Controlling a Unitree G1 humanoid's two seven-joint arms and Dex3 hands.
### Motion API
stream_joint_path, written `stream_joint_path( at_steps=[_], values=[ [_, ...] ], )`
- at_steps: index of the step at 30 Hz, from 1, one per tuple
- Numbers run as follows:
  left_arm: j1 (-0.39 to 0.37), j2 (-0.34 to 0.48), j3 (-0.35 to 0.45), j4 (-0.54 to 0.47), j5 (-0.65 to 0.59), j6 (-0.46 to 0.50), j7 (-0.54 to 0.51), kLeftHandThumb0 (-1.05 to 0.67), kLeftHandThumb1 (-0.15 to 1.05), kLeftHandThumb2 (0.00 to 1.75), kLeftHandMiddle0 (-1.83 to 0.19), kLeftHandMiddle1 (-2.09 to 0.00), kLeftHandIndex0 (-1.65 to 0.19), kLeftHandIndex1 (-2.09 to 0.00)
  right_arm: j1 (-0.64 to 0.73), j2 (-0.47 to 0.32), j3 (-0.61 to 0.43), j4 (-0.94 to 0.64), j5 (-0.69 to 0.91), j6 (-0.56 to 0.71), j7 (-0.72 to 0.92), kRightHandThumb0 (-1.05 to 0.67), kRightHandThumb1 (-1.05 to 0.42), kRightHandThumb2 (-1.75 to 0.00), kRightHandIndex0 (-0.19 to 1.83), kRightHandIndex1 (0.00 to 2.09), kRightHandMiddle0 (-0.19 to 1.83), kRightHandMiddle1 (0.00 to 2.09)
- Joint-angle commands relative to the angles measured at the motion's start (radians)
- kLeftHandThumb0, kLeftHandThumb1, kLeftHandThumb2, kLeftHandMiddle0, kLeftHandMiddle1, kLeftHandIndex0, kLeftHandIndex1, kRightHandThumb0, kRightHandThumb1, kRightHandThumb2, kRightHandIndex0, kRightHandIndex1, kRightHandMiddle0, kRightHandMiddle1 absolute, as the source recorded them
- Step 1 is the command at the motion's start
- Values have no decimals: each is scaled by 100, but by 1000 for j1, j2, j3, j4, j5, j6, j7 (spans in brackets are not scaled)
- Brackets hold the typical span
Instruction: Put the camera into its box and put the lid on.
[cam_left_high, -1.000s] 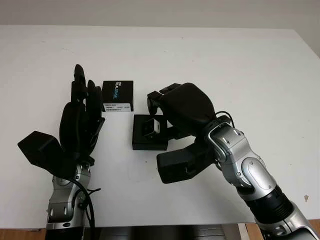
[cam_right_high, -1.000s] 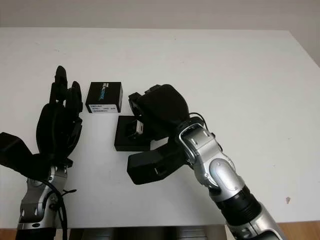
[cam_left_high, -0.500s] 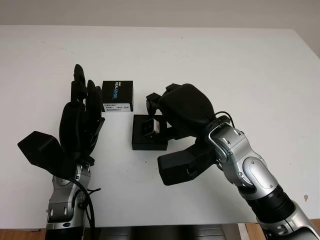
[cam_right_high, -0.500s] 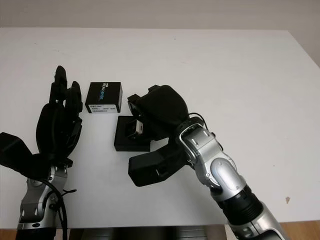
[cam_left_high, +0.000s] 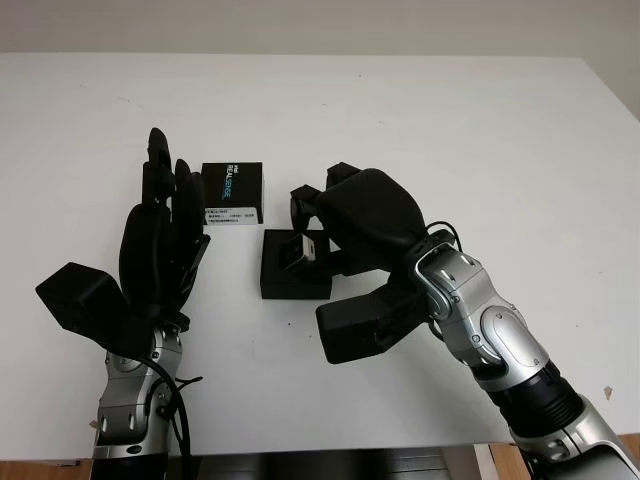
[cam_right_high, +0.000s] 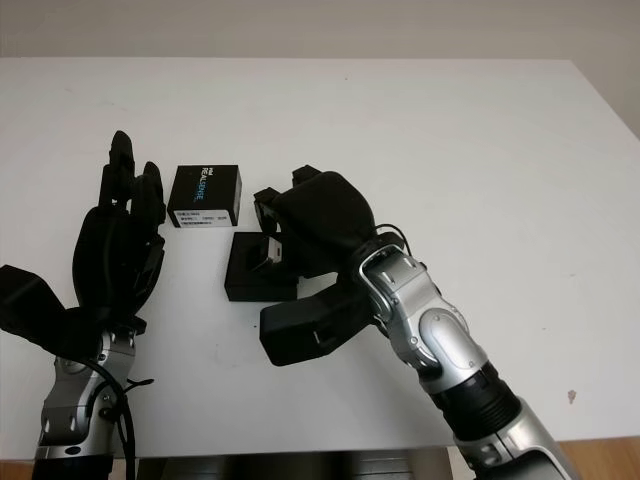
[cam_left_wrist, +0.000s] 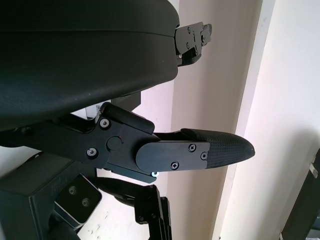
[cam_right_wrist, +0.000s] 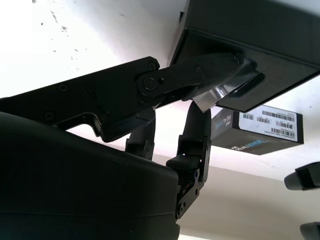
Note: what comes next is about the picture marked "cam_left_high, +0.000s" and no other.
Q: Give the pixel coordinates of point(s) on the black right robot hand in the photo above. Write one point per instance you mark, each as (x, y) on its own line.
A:
(375, 215)

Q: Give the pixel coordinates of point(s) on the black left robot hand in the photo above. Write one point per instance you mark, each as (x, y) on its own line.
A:
(150, 250)

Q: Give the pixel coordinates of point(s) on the small silver depth camera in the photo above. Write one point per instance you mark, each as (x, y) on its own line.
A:
(299, 250)

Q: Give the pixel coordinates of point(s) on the black printed RealSense box lid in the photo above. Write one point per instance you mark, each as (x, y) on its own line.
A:
(232, 185)

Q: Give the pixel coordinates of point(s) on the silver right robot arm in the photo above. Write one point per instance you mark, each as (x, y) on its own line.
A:
(490, 330)

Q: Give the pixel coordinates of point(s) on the black box base foam insert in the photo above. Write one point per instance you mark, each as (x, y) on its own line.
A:
(280, 285)

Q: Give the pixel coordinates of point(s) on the dark robot torso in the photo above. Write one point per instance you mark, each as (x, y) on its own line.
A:
(340, 465)

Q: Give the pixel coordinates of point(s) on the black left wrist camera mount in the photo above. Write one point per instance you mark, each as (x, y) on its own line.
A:
(80, 300)

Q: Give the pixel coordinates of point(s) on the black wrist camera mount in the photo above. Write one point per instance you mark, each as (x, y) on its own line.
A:
(80, 300)
(355, 325)

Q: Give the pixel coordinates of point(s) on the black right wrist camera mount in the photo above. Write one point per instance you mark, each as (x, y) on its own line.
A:
(355, 325)

